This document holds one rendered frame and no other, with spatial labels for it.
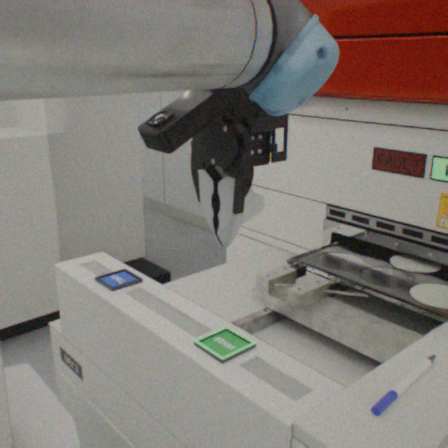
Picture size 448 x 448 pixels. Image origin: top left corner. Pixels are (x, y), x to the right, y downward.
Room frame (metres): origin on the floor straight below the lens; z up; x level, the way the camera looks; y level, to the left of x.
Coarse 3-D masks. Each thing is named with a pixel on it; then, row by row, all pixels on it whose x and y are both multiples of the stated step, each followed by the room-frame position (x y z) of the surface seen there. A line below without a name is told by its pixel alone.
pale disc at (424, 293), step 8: (416, 288) 0.86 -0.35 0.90; (424, 288) 0.86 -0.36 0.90; (432, 288) 0.86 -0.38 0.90; (440, 288) 0.86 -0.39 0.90; (416, 296) 0.83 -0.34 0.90; (424, 296) 0.83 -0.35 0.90; (432, 296) 0.83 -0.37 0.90; (440, 296) 0.83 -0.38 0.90; (432, 304) 0.80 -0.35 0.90; (440, 304) 0.80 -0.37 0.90
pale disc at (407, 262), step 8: (400, 256) 1.02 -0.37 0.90; (408, 256) 1.02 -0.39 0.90; (392, 264) 0.98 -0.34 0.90; (400, 264) 0.98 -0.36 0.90; (408, 264) 0.98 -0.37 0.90; (416, 264) 0.98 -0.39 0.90; (424, 264) 0.98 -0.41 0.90; (432, 264) 0.98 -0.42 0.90; (440, 264) 0.98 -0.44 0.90; (424, 272) 0.94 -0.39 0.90
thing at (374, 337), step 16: (256, 288) 0.90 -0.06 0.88; (272, 304) 0.87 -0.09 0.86; (288, 304) 0.84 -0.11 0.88; (320, 304) 0.84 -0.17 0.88; (336, 304) 0.84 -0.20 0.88; (304, 320) 0.81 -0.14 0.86; (320, 320) 0.78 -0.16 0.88; (336, 320) 0.78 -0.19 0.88; (352, 320) 0.78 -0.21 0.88; (368, 320) 0.78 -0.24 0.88; (384, 320) 0.78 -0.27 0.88; (336, 336) 0.76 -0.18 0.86; (352, 336) 0.73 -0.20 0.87; (368, 336) 0.72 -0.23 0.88; (384, 336) 0.72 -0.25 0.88; (400, 336) 0.72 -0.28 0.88; (416, 336) 0.73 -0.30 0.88; (368, 352) 0.71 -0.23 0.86; (384, 352) 0.69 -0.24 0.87
